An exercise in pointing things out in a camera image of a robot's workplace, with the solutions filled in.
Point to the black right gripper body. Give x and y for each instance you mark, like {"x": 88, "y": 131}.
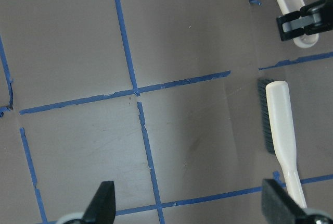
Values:
{"x": 325, "y": 10}

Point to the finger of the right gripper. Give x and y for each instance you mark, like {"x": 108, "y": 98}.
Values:
{"x": 293, "y": 25}

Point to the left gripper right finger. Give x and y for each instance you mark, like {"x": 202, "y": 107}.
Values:
{"x": 278, "y": 207}

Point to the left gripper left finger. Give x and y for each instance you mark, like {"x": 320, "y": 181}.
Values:
{"x": 102, "y": 208}

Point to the beige hand brush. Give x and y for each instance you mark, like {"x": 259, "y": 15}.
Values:
{"x": 278, "y": 130}

